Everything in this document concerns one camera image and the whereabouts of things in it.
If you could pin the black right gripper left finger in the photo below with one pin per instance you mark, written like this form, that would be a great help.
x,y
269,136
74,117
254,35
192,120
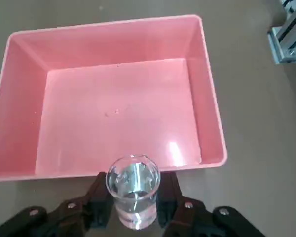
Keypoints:
x,y
84,212

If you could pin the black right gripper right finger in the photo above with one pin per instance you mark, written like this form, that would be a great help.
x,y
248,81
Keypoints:
x,y
185,214

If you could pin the small glass beaker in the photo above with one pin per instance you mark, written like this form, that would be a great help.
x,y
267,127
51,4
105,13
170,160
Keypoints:
x,y
134,192

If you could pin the pink plastic container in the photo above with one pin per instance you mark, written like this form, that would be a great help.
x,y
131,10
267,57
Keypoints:
x,y
113,98

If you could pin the aluminium profile post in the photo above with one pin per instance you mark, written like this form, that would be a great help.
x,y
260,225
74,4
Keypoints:
x,y
288,37

